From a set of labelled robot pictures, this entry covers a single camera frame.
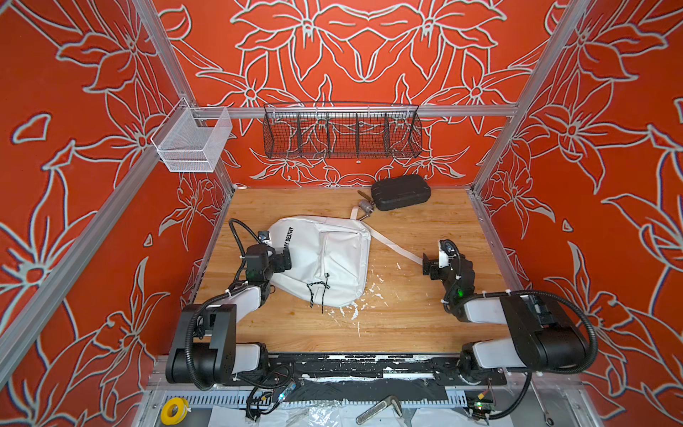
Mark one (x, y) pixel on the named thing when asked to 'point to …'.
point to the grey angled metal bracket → (386, 403)
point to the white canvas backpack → (330, 257)
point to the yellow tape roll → (173, 411)
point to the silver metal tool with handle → (366, 205)
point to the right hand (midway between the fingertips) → (436, 250)
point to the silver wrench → (550, 422)
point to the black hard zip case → (399, 191)
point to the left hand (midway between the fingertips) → (274, 248)
